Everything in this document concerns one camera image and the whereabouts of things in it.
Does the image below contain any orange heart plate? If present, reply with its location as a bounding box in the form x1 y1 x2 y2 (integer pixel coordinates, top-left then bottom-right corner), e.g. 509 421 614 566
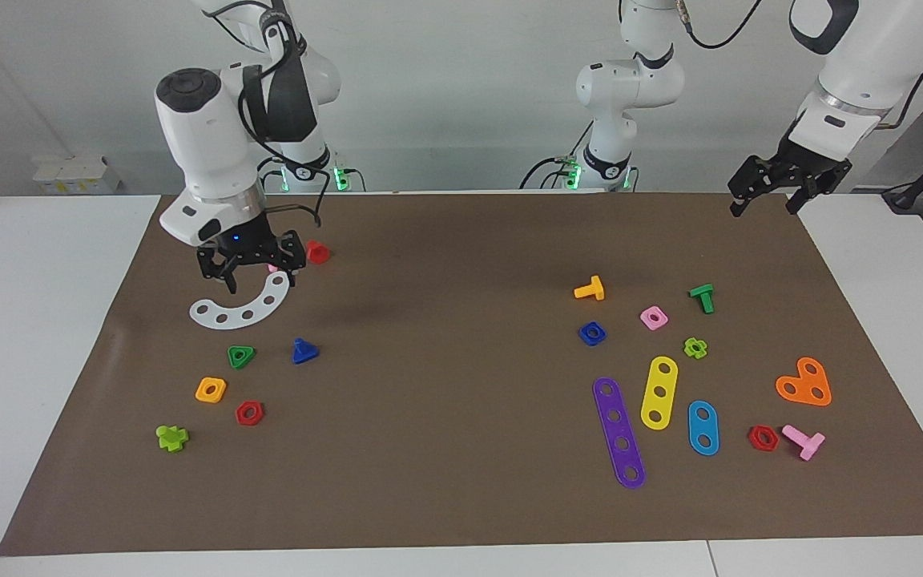
775 357 832 407

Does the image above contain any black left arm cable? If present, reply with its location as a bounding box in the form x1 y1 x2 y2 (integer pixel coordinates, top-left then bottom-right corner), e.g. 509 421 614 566
674 0 923 129

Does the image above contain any purple four-hole plate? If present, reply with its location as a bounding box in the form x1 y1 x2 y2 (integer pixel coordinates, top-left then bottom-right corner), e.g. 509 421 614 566
592 377 647 490

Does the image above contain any white box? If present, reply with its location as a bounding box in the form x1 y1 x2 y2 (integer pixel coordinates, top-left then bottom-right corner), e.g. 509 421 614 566
33 155 122 196

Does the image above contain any white curved perforated plate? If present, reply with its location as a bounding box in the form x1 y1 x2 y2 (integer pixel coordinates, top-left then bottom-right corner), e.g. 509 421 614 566
189 271 292 330

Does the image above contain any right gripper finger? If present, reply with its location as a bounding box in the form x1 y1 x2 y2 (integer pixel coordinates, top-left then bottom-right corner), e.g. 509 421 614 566
273 231 306 287
197 248 240 293

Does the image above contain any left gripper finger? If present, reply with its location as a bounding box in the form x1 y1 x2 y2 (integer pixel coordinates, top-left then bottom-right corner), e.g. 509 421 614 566
729 158 779 217
787 160 852 215

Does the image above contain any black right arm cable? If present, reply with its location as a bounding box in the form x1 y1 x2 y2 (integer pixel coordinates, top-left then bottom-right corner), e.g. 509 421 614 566
205 0 331 229

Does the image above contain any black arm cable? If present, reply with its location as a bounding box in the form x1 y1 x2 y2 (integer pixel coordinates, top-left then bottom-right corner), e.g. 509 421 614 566
674 0 923 129
205 0 331 229

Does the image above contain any blue two-hole plate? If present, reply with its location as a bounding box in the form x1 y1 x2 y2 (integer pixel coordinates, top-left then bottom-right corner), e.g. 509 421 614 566
687 400 720 457

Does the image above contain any brown table mat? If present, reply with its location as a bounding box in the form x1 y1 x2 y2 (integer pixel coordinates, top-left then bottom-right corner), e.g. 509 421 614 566
0 191 923 557

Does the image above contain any black base cable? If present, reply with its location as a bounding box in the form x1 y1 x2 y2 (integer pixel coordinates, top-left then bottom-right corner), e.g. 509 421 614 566
520 155 586 191

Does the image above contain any yellow three-hole plate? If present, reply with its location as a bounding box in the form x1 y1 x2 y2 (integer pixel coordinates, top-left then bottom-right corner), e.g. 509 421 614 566
640 356 679 431

